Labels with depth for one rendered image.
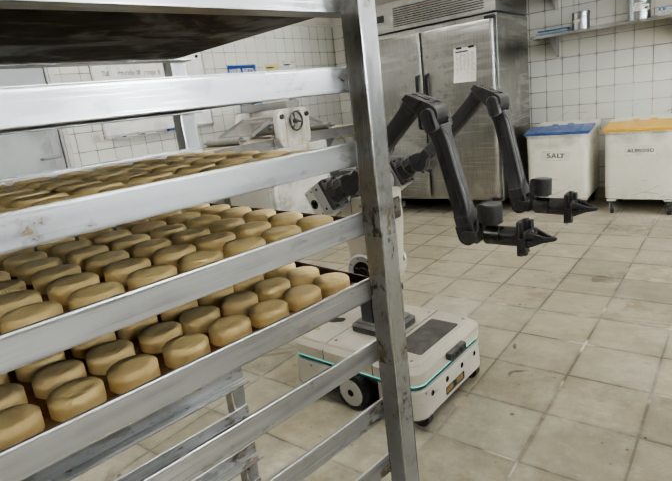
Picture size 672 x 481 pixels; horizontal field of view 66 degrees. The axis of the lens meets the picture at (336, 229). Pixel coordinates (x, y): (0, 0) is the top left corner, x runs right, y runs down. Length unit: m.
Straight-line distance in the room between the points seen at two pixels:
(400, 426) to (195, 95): 0.51
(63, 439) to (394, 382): 0.41
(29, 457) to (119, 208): 0.21
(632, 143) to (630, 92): 0.77
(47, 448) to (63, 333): 0.09
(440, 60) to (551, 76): 1.19
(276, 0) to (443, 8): 4.57
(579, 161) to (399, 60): 1.89
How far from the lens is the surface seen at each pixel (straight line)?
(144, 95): 0.50
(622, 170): 4.92
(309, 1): 0.62
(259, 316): 0.63
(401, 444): 0.79
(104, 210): 0.48
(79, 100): 0.47
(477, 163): 4.97
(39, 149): 4.50
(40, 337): 0.48
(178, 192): 0.51
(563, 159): 5.00
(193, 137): 1.00
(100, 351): 0.64
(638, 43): 5.50
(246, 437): 0.62
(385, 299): 0.68
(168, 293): 0.51
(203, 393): 1.09
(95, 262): 0.66
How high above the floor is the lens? 1.21
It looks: 14 degrees down
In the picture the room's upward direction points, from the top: 7 degrees counter-clockwise
